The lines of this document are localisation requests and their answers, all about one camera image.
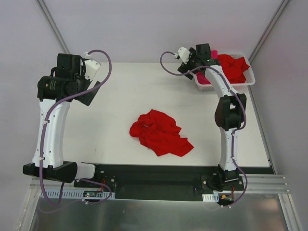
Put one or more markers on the left aluminium frame post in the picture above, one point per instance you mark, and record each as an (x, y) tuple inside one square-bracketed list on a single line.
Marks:
[(53, 26)]

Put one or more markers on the left white cable duct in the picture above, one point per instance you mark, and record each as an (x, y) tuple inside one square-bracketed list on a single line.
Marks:
[(79, 194)]

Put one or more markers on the red t shirt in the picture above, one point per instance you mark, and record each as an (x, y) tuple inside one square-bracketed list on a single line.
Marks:
[(160, 133), (233, 68)]

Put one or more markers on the pink t shirt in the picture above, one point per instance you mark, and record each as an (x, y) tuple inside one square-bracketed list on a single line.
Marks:
[(200, 77)]

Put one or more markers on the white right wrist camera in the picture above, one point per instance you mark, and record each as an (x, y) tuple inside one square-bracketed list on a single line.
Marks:
[(184, 54)]

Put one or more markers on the right aluminium frame post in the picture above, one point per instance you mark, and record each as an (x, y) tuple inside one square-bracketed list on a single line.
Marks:
[(269, 28)]

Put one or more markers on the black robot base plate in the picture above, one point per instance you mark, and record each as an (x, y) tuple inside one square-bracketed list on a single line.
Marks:
[(167, 183)]

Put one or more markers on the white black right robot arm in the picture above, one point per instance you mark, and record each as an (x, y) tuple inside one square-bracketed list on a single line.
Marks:
[(229, 116)]

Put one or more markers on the right white cable duct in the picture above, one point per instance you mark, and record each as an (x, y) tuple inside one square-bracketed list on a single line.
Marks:
[(210, 197)]

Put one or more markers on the aluminium frame post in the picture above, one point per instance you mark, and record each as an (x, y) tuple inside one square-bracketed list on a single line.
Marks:
[(269, 28), (53, 26)]

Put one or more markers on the white perforated plastic basket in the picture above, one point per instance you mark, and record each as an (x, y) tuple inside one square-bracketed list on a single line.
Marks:
[(250, 77)]

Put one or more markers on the white cable duct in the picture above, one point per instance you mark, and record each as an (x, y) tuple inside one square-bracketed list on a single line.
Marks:
[(79, 194), (210, 197)]

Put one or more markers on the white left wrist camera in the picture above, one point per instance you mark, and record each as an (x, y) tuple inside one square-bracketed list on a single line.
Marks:
[(92, 66)]

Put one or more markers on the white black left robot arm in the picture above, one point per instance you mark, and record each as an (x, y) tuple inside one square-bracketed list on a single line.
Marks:
[(73, 74)]

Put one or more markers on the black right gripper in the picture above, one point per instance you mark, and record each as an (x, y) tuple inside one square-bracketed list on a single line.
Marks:
[(186, 70)]

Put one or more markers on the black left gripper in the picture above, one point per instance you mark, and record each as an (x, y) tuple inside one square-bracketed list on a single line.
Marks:
[(90, 94)]

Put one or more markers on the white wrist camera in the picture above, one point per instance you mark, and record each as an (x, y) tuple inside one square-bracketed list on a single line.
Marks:
[(92, 66), (184, 54)]

